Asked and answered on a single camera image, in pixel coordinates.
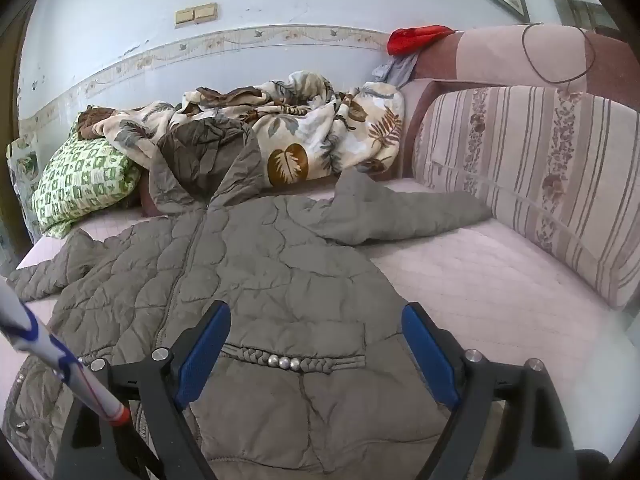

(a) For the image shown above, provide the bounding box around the striped floral sofa cushion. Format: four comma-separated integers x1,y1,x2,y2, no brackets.
410,85,640,311

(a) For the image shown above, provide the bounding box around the grey cloth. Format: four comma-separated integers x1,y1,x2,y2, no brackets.
371,54,420,86

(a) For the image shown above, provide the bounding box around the floral printed cushion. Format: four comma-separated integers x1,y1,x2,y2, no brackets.
6,135,42,242

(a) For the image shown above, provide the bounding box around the window grille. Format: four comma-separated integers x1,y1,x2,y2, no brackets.
565,0,626,32

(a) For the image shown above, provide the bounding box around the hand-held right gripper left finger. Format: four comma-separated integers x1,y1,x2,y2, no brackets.
52,300,232,480

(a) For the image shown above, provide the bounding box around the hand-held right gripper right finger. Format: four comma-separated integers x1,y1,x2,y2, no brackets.
401,302,582,480

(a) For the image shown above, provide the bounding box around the green patterned pillow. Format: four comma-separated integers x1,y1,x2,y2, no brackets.
31,132,143,239

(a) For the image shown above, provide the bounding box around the leaf print fleece blanket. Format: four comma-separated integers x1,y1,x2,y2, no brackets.
75,70,406,189

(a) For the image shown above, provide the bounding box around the black cable loop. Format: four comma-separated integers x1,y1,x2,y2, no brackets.
521,22,597,85

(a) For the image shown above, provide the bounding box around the olive quilted hooded jacket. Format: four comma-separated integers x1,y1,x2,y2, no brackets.
0,120,496,480

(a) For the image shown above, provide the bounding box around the red cloth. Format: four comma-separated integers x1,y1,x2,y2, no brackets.
387,25,457,56

